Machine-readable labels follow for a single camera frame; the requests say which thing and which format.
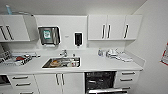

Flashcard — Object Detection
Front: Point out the steel paper towel dispenser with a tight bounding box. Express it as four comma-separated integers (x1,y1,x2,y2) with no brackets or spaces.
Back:
37,25,62,47

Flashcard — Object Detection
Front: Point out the white upper cabinet door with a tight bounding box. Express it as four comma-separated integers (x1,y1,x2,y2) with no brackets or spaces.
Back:
123,14,143,41
0,15,7,43
105,14,127,42
4,14,32,43
87,14,108,42

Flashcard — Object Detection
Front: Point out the white dish cloth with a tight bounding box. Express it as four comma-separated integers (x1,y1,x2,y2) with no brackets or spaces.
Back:
115,53,135,63

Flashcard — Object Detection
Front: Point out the white cabinet door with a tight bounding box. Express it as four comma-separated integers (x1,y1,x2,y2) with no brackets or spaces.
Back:
0,15,7,43
4,14,32,43
105,14,127,42
59,72,86,94
123,14,143,41
87,14,108,42
34,72,62,94

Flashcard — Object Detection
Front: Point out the orange bowl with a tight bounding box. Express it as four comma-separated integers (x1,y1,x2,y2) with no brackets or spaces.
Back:
49,59,60,67

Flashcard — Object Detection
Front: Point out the steel sink basin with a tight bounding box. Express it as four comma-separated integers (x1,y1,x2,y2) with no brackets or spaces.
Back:
41,56,82,70

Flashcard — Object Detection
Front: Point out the light blue spray bottle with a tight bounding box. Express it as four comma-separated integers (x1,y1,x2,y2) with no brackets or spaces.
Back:
4,3,13,16

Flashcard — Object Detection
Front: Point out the large printed wall poster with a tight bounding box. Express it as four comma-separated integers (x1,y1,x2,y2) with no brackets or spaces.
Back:
159,41,168,67

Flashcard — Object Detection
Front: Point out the black built-in microwave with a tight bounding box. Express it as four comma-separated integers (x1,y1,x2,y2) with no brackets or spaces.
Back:
0,74,12,87

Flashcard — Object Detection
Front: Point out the black soap dispenser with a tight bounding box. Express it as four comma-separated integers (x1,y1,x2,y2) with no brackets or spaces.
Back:
73,31,84,48

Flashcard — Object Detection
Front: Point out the chrome faucet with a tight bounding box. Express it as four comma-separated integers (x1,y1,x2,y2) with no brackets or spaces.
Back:
59,48,69,58

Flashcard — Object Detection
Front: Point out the white lower cabinet door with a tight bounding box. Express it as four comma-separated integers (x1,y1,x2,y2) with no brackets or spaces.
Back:
59,72,86,94
34,72,62,94

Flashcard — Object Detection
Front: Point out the stack of white dishes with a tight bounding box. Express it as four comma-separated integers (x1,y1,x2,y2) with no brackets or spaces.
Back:
105,48,118,60

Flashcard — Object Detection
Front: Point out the blue dish soap bottle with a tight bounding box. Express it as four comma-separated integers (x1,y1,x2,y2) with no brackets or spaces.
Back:
97,47,104,57

